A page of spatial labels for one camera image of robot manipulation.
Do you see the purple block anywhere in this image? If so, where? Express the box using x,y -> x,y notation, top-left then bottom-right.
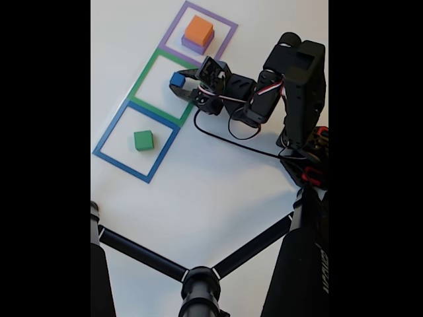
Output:
180,29 -> 215,55

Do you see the orange cube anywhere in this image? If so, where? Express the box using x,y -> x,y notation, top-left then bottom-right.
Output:
184,15 -> 214,46

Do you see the green cube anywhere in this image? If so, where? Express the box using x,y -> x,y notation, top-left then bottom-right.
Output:
134,129 -> 155,152

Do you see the red black table clamp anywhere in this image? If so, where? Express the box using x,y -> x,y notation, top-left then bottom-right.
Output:
302,166 -> 328,186

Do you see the black tripod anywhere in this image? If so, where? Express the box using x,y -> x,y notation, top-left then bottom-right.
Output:
91,186 -> 329,317

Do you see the gripper camera board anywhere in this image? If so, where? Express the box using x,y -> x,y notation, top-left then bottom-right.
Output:
194,55 -> 231,95

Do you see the red white servo cable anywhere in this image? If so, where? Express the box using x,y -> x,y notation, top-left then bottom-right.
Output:
197,74 -> 286,106

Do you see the green square frame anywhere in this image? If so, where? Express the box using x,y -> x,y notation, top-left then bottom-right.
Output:
127,47 -> 212,128

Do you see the black camera cable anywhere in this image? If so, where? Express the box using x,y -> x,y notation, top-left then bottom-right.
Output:
194,108 -> 310,162

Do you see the purple square frame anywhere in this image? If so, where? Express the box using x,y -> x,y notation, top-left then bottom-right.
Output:
158,0 -> 239,73

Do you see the blue square frame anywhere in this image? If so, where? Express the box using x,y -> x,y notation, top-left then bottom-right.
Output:
92,100 -> 182,184

